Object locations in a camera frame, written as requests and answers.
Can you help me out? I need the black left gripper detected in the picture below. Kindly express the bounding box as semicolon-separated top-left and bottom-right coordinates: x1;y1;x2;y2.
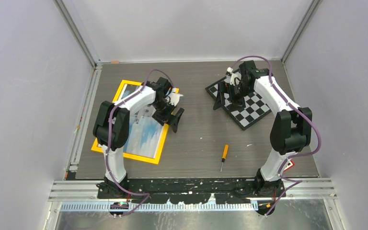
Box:
151;99;183;132

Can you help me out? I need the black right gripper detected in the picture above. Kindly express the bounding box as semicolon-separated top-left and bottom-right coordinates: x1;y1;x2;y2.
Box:
213;81;253;113

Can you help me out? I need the yellow picture frame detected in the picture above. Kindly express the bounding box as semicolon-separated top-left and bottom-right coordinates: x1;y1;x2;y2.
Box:
91;80;169;165

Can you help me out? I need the orange handled screwdriver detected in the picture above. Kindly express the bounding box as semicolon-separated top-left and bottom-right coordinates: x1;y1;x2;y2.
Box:
220;144;229;172

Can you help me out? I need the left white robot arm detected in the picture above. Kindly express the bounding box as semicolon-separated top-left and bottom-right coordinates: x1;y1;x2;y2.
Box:
93;77;184;198

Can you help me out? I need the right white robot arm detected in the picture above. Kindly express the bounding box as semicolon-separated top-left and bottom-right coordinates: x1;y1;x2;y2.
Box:
213;60;312;197

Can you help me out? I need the black white chessboard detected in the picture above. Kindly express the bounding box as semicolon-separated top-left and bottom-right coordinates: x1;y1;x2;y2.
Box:
205;70;274;131

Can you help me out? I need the red white grid block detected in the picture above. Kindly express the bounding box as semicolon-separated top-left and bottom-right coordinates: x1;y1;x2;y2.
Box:
283;160;295;172

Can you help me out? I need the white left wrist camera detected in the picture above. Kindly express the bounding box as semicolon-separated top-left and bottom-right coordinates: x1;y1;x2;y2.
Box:
166;88;183;106

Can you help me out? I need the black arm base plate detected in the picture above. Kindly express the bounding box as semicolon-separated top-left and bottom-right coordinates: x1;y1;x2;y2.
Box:
96;178;285;205

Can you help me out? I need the aluminium left side rail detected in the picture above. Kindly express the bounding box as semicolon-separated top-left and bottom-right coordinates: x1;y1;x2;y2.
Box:
65;63;103;174

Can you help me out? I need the aluminium rail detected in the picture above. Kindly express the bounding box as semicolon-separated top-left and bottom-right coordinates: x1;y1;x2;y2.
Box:
65;63;103;174
49;178;337;204

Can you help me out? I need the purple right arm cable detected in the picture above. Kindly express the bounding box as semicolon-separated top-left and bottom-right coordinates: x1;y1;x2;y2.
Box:
230;55;322;217

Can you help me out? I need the aluminium front rail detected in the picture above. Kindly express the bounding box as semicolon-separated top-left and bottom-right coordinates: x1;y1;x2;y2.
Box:
49;178;337;204

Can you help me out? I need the white slotted cable duct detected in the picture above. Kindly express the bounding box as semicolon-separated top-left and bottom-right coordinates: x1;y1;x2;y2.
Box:
60;201;258;212

